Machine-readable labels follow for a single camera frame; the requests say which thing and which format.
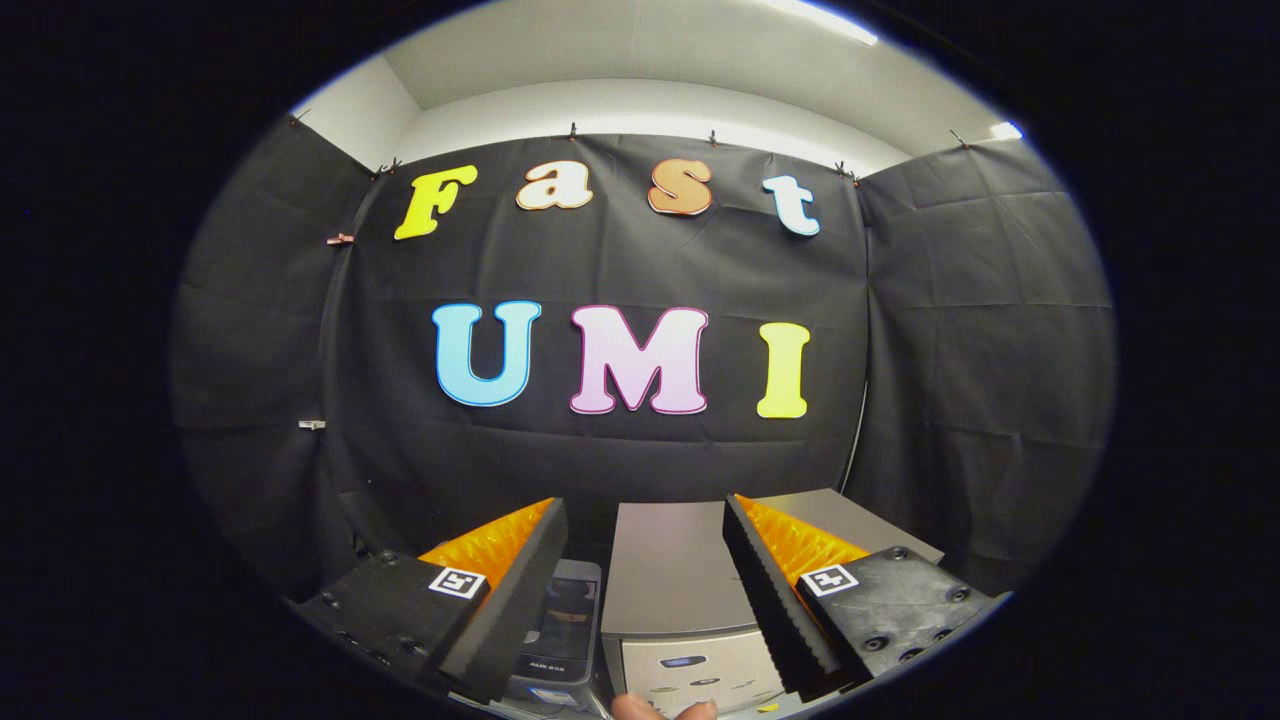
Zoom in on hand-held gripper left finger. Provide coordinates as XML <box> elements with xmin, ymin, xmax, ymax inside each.
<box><xmin>292</xmin><ymin>497</ymin><xmax>569</xmax><ymax>705</ymax></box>

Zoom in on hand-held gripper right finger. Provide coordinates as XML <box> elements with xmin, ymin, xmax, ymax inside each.
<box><xmin>721</xmin><ymin>493</ymin><xmax>998</xmax><ymax>704</ymax></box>

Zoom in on grey top-load washing machine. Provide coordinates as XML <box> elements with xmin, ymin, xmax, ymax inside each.
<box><xmin>505</xmin><ymin>558</ymin><xmax>604</xmax><ymax>706</ymax></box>

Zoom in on grey cabinet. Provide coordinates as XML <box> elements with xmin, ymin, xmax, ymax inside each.
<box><xmin>600</xmin><ymin>488</ymin><xmax>946</xmax><ymax>719</ymax></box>

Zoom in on black backdrop cloth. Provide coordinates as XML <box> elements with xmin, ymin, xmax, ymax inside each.
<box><xmin>170</xmin><ymin>118</ymin><xmax>1116</xmax><ymax>601</ymax></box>

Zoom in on long ceiling light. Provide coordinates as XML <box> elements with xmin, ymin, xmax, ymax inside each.
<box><xmin>770</xmin><ymin>0</ymin><xmax>880</xmax><ymax>47</ymax></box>

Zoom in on white frame pole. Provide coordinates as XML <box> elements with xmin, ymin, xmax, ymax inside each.
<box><xmin>843</xmin><ymin>378</ymin><xmax>870</xmax><ymax>493</ymax></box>

